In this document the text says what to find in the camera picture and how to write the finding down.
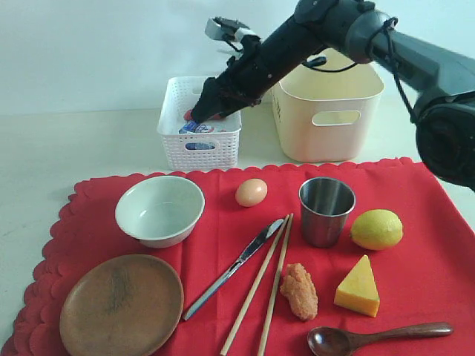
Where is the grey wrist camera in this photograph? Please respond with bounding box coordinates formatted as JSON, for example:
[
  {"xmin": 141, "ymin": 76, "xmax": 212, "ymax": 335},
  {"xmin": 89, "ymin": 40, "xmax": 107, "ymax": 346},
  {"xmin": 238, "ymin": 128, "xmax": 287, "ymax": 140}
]
[{"xmin": 205, "ymin": 16, "xmax": 258, "ymax": 43}]

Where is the dark wooden spoon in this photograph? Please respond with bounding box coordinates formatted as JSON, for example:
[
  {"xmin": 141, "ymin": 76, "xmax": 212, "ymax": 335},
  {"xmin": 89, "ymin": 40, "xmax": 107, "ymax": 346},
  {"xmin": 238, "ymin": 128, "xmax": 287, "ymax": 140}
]
[{"xmin": 307, "ymin": 322, "xmax": 454, "ymax": 355}]

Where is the brown egg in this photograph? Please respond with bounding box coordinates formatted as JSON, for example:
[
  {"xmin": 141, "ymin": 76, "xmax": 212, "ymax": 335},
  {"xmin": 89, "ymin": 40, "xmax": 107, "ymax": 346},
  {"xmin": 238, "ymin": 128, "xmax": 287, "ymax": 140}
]
[{"xmin": 235, "ymin": 178, "xmax": 268, "ymax": 207}]

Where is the white perforated plastic basket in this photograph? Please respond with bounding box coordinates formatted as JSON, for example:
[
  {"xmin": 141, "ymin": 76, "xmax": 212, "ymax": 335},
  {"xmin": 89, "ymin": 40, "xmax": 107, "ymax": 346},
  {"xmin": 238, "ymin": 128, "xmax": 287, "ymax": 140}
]
[{"xmin": 157, "ymin": 76, "xmax": 242, "ymax": 171}]

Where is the red sausage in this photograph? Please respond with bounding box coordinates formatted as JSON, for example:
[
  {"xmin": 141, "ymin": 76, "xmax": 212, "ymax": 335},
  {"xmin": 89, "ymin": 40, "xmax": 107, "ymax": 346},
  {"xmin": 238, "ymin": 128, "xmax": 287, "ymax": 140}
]
[{"xmin": 183, "ymin": 109, "xmax": 224, "ymax": 121}]

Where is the blue white milk carton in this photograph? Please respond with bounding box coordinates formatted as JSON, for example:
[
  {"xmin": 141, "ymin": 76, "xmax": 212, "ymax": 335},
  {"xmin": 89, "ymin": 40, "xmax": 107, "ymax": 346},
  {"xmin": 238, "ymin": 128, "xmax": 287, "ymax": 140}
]
[{"xmin": 178, "ymin": 121, "xmax": 227, "ymax": 151}]

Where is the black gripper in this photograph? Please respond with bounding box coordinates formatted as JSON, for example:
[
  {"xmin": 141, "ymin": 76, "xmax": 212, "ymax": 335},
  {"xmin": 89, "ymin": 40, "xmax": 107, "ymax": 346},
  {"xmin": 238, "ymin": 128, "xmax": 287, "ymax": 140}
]
[{"xmin": 191, "ymin": 20, "xmax": 323, "ymax": 122}]

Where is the red scalloped cloth mat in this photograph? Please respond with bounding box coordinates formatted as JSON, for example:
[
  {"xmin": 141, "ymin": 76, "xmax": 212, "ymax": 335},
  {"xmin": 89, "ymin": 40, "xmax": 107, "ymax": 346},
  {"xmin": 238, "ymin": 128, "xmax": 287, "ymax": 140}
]
[{"xmin": 1, "ymin": 158, "xmax": 474, "ymax": 355}]

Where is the stainless steel cup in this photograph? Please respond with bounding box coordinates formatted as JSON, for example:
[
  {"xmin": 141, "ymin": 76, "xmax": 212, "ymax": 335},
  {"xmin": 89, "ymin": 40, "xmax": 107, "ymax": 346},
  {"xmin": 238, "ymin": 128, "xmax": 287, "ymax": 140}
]
[{"xmin": 298, "ymin": 177, "xmax": 356, "ymax": 248}]

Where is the silver table knife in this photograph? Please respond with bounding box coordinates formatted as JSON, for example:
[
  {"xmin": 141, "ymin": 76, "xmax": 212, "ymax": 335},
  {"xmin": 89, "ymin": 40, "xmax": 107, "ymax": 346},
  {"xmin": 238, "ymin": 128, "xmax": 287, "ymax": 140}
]
[{"xmin": 182, "ymin": 218, "xmax": 285, "ymax": 320}]

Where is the cream plastic bin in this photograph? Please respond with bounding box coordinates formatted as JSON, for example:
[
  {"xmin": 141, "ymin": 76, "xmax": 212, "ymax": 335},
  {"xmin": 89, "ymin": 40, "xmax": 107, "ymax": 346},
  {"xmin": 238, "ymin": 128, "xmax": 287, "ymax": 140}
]
[{"xmin": 272, "ymin": 49, "xmax": 384, "ymax": 162}]

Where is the yellow cheese wedge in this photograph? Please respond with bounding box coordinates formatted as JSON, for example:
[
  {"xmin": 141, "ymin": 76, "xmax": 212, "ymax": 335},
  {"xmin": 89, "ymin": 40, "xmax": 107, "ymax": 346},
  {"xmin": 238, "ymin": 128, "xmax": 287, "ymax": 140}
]
[{"xmin": 333, "ymin": 255, "xmax": 380, "ymax": 317}]

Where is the brown wooden plate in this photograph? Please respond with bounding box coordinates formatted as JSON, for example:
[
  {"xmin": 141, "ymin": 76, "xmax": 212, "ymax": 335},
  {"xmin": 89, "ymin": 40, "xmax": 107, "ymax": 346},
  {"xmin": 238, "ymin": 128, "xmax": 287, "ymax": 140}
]
[{"xmin": 59, "ymin": 254, "xmax": 184, "ymax": 355}]

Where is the yellow lemon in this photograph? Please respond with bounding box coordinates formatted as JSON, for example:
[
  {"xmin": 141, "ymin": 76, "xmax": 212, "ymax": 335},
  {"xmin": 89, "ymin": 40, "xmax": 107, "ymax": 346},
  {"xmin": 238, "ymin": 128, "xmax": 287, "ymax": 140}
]
[{"xmin": 350, "ymin": 209, "xmax": 403, "ymax": 251}]

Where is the pale green ceramic bowl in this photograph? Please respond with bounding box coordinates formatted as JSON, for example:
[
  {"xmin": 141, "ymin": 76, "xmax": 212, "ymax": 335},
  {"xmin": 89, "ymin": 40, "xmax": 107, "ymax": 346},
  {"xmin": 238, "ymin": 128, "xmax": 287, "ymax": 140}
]
[{"xmin": 115, "ymin": 175, "xmax": 205, "ymax": 248}]

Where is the left wooden chopstick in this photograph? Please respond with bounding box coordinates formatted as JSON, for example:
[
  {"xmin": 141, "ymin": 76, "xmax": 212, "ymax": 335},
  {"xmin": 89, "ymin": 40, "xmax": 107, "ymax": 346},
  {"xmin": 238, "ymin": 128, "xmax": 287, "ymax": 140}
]
[{"xmin": 219, "ymin": 213, "xmax": 293, "ymax": 356}]

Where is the wooden chopstick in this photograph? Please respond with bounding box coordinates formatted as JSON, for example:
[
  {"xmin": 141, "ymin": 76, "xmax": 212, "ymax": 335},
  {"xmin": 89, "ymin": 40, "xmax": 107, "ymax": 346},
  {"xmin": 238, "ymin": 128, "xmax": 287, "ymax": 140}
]
[
  {"xmin": 257, "ymin": 213, "xmax": 294, "ymax": 356},
  {"xmin": 219, "ymin": 213, "xmax": 293, "ymax": 356}
]

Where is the right wooden chopstick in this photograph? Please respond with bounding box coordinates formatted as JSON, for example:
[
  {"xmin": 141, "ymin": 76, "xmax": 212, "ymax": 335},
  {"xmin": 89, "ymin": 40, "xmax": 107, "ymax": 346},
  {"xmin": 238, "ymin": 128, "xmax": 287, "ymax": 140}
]
[{"xmin": 257, "ymin": 213, "xmax": 294, "ymax": 356}]

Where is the fried chicken piece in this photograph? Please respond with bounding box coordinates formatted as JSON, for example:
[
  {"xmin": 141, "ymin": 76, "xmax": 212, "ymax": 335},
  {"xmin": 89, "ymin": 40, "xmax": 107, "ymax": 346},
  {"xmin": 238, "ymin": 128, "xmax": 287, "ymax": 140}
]
[{"xmin": 280, "ymin": 263, "xmax": 318, "ymax": 321}]

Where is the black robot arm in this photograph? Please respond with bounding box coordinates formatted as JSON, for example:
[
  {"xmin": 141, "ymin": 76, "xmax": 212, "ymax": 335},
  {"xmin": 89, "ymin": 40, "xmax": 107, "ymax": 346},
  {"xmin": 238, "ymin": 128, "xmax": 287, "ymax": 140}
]
[{"xmin": 191, "ymin": 1, "xmax": 474, "ymax": 188}]

